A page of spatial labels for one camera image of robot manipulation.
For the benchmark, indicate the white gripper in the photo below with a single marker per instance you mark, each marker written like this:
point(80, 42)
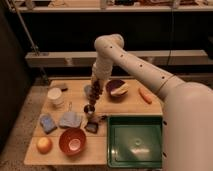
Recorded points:
point(95, 79)

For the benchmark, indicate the dark grape bunch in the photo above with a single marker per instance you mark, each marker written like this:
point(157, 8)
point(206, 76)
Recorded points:
point(95, 93)

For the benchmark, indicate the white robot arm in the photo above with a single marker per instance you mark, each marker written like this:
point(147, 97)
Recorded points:
point(187, 121)

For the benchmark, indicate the blue plastic cup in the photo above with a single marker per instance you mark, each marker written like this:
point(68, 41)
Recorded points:
point(87, 90)

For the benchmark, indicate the small metal cup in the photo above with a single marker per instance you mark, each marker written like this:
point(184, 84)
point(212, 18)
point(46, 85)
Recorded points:
point(89, 111)

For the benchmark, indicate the white plastic cup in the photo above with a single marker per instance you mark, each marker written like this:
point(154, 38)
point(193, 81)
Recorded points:
point(55, 96)

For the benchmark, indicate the dark purple bowl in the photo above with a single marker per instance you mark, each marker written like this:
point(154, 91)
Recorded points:
point(112, 84)

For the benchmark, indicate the yellow banana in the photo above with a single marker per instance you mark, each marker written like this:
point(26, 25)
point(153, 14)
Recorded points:
point(117, 92)

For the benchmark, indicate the small brown toy figure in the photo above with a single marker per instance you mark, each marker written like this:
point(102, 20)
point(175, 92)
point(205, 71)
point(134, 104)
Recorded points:
point(99, 119)

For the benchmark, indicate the orange carrot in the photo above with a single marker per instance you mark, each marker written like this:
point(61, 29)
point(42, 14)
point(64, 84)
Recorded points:
point(145, 96)

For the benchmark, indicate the small dark square object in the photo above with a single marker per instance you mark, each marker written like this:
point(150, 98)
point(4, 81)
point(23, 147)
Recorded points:
point(91, 127)

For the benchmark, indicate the light blue folded cloth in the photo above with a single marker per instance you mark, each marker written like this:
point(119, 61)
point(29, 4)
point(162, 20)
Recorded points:
point(70, 120)

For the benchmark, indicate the wooden shelf rack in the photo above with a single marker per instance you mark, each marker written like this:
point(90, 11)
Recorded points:
point(164, 34)

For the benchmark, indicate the red bowl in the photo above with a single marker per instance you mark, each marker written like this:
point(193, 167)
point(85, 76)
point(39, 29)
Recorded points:
point(72, 141)

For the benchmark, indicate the blue sponge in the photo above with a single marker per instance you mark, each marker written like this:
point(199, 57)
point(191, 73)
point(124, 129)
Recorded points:
point(47, 123)

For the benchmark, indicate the green plastic tray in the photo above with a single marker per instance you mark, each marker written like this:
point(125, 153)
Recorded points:
point(134, 142)

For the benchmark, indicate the metal tripod pole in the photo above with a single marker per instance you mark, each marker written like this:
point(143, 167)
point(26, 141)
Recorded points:
point(34, 47)

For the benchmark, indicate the orange fruit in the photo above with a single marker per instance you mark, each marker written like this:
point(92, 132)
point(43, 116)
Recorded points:
point(44, 145)

